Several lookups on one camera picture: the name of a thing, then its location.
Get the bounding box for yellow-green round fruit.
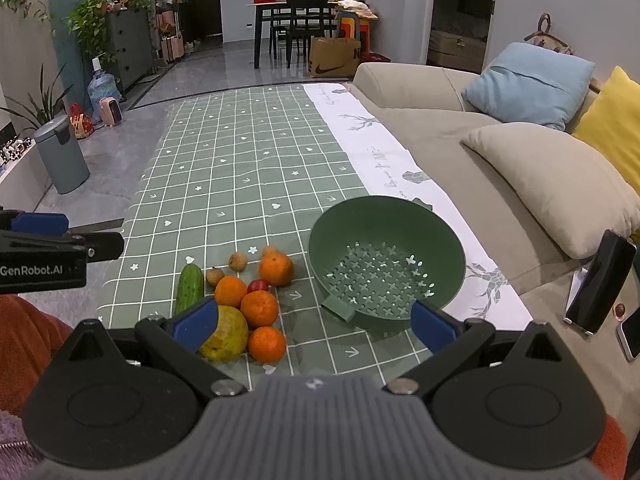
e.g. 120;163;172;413
200;306;248;362

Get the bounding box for green cucumber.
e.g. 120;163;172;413
172;263;204;315

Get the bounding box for orange mandarin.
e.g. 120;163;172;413
214;275;247;308
247;326;286;364
240;290;279;328
258;252;295;287

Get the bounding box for grey trash bin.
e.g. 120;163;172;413
34;114;90;195

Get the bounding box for brown longan left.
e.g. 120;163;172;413
205;268;226;289

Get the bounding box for brown longan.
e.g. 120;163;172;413
205;268;226;289
228;252;248;273

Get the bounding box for small red tomato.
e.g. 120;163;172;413
247;280;270;294

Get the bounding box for brown longan middle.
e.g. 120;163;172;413
228;252;248;273

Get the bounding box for red toy figure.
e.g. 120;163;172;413
68;103;94;140

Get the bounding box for green colander bowl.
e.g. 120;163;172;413
308;195;466;333

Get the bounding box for long leaf potted plant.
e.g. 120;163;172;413
1;65;73;132

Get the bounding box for pink small heater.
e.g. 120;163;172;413
100;96;122;127

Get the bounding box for water bottle jug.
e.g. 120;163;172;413
87;58;122;122

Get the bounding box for green checkered tablecloth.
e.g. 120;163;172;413
96;84;428;386

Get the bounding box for black smartphone on stand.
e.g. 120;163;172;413
563;230;637;336

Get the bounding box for white printed table runner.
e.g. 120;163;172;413
300;84;532;330

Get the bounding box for beige cushion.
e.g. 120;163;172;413
462;122;639;259

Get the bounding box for grey drawer cabinet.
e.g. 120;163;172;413
107;10;154;91

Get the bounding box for green potted vine plant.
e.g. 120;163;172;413
66;0;150;67

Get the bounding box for beige sofa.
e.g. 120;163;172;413
349;63;639;437

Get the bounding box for yellow cushion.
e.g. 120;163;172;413
573;66;640;193

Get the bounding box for light blue cushion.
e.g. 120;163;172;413
462;42;594;131

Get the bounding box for brown paper shopping bag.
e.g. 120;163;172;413
308;37;361;78

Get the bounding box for dark dining table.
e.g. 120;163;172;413
248;1;338;70

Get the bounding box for black dining chair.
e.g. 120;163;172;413
285;0;331;66

